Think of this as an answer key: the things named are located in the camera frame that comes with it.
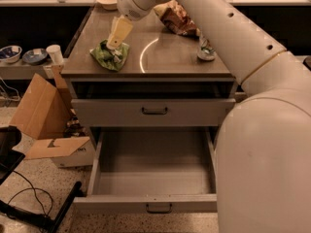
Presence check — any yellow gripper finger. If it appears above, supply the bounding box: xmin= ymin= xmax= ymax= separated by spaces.
xmin=106 ymin=16 xmax=133 ymax=50

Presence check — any green jalapeno chip bag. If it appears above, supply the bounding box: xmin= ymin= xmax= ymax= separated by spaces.
xmin=89 ymin=39 xmax=129 ymax=72

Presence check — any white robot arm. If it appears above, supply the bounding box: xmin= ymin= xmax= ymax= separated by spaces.
xmin=118 ymin=0 xmax=311 ymax=233

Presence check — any white bowl on counter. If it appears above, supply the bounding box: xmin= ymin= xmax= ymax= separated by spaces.
xmin=95 ymin=0 xmax=117 ymax=11

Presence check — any brown chip bag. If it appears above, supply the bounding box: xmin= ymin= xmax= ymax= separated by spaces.
xmin=154 ymin=0 xmax=200 ymax=37

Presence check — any grey drawer cabinet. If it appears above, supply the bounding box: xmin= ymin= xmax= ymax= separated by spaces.
xmin=62 ymin=7 xmax=237 ymax=144

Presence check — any closed top drawer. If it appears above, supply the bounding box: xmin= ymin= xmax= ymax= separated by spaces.
xmin=72 ymin=99 xmax=235 ymax=127

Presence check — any open middle drawer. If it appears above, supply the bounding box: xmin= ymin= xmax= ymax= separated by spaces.
xmin=75 ymin=128 xmax=217 ymax=215

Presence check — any white paper cup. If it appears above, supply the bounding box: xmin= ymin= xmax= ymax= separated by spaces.
xmin=46 ymin=45 xmax=64 ymax=65

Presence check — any green white soda can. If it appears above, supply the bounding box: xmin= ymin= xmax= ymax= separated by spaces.
xmin=197 ymin=34 xmax=216 ymax=61

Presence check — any blue bowl right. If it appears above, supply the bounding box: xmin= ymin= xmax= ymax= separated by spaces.
xmin=22 ymin=49 xmax=48 ymax=65

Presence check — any blue white bowl left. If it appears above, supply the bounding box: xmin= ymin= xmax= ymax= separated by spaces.
xmin=0 ymin=46 xmax=22 ymax=64

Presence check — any open cardboard box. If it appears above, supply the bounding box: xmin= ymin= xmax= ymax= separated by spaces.
xmin=10 ymin=74 xmax=95 ymax=168

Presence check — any black monitor device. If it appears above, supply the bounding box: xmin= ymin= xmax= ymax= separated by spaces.
xmin=0 ymin=126 xmax=25 ymax=184

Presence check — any black stand with cable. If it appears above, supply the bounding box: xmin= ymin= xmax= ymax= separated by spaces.
xmin=0 ymin=172 xmax=83 ymax=233

